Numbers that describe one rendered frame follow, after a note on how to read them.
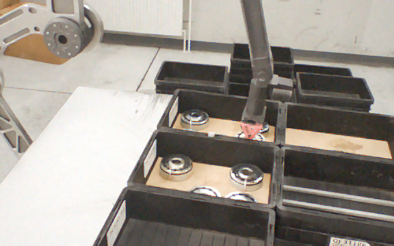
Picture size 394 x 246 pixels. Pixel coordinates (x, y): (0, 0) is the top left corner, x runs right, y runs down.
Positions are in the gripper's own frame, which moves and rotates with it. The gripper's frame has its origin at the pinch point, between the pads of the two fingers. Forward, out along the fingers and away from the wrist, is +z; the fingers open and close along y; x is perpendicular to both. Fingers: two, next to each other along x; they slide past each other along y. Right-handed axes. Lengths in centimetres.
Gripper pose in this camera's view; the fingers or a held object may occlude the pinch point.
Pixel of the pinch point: (250, 135)
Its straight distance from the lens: 152.0
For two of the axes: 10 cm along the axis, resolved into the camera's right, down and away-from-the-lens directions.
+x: -9.6, -2.1, 1.6
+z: -1.1, 8.6, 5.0
